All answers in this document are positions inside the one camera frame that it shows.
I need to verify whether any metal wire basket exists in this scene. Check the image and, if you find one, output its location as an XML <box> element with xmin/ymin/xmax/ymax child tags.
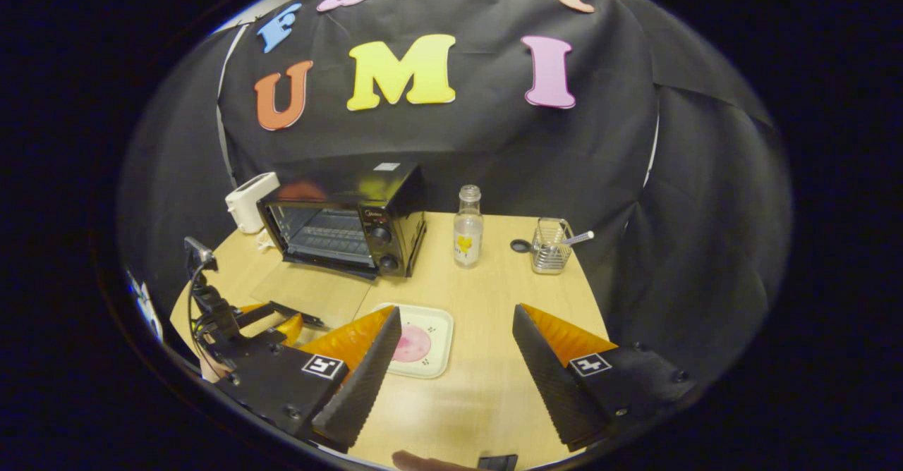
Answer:
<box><xmin>530</xmin><ymin>217</ymin><xmax>575</xmax><ymax>276</ymax></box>

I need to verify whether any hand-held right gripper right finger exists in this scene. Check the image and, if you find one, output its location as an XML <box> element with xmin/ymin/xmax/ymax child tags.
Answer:
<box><xmin>512</xmin><ymin>303</ymin><xmax>699</xmax><ymax>452</ymax></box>

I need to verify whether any clear glass bottle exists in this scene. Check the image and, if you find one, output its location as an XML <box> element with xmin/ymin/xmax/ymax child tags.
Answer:
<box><xmin>453</xmin><ymin>184</ymin><xmax>485</xmax><ymax>269</ymax></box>

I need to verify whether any white toaster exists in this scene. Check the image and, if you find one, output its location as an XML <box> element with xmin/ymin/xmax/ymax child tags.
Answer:
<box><xmin>225</xmin><ymin>172</ymin><xmax>281</xmax><ymax>235</ymax></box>

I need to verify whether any black electric oven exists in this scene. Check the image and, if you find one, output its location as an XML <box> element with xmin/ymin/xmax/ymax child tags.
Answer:
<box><xmin>249</xmin><ymin>161</ymin><xmax>428</xmax><ymax>331</ymax></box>

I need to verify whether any pink meat slice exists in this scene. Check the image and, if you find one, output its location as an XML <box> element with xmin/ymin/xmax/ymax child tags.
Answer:
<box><xmin>392</xmin><ymin>324</ymin><xmax>433</xmax><ymax>365</ymax></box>

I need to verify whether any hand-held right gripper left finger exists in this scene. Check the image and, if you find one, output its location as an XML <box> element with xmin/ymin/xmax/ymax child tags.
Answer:
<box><xmin>215</xmin><ymin>305</ymin><xmax>403</xmax><ymax>453</ymax></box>

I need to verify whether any white square plate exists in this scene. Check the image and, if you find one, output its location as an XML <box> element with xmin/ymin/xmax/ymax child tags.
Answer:
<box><xmin>372</xmin><ymin>302</ymin><xmax>455</xmax><ymax>380</ymax></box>

